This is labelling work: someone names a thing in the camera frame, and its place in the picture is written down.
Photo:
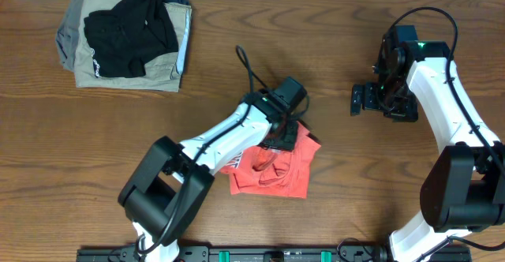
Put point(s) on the black mounting rail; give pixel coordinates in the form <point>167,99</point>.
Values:
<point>205,254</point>

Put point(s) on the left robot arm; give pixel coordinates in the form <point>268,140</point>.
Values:
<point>167,189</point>

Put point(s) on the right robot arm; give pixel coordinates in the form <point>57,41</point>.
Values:
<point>464,191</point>

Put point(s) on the grey folded garment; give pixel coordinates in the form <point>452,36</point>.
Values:
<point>67,34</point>

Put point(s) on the red orange t-shirt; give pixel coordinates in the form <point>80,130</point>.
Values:
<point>273,172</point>

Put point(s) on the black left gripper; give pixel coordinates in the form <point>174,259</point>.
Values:
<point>289,145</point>

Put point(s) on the black folded garment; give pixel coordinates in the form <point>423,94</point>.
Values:
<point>128,36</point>

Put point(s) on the khaki folded garment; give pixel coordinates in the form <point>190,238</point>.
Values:
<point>162,73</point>

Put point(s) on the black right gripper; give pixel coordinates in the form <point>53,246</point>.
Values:
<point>406,113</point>

